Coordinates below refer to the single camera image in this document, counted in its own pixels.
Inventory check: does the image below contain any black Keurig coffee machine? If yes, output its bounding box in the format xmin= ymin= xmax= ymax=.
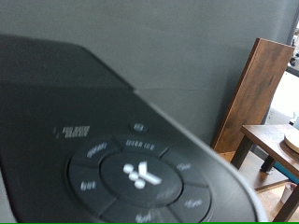
xmin=0 ymin=33 xmax=269 ymax=223

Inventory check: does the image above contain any small white paper cup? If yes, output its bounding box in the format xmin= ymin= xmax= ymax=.
xmin=280 ymin=182 xmax=298 ymax=204

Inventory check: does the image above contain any brown wooden board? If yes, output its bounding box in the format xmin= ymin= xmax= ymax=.
xmin=211 ymin=37 xmax=296 ymax=154

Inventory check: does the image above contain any dark wooden side table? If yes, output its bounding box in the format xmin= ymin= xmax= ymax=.
xmin=230 ymin=124 xmax=299 ymax=223

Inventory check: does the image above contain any white cabinet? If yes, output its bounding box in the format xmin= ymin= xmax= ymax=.
xmin=264 ymin=70 xmax=299 ymax=126

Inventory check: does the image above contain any round light wooden disc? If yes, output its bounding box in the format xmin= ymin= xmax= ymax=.
xmin=283 ymin=129 xmax=299 ymax=154

